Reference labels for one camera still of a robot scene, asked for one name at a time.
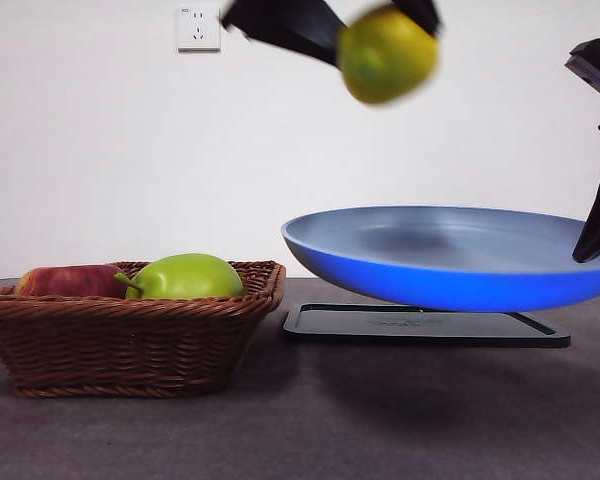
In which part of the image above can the yellow lemon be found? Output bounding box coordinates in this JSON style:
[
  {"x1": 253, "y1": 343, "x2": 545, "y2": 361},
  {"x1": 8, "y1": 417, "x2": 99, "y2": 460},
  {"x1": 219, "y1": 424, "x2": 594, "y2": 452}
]
[{"x1": 337, "y1": 5, "x2": 441, "y2": 106}]

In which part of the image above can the blue round plate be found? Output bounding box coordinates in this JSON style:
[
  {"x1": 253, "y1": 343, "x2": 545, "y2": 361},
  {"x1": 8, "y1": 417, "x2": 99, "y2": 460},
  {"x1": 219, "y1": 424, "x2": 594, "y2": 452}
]
[{"x1": 280, "y1": 205, "x2": 600, "y2": 313}]

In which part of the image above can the brown wicker basket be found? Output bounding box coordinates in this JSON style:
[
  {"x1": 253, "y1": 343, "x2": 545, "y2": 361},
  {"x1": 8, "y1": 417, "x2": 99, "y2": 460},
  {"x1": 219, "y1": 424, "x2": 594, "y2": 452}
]
[{"x1": 0, "y1": 259, "x2": 287, "y2": 400}]

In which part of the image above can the green apple with stem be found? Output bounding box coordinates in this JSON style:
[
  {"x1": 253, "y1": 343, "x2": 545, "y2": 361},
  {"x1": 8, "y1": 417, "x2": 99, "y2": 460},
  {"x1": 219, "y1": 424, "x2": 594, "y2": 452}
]
[{"x1": 113, "y1": 253, "x2": 246, "y2": 302}]

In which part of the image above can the black flat tray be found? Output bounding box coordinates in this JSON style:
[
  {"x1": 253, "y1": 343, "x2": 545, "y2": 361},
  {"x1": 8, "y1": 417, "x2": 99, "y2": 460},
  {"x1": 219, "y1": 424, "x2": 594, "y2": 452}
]
[{"x1": 282, "y1": 302, "x2": 572, "y2": 350}]

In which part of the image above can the red and yellow apple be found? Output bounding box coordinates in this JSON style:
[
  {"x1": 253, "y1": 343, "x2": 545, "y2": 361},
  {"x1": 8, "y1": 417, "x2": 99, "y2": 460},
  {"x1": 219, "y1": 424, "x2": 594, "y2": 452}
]
[{"x1": 14, "y1": 264, "x2": 131, "y2": 300}]

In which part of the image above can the white wall socket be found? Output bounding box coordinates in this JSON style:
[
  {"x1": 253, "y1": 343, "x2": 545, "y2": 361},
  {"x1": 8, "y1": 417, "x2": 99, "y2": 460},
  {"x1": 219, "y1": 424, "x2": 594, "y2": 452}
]
[{"x1": 176, "y1": 5, "x2": 223, "y2": 54}]

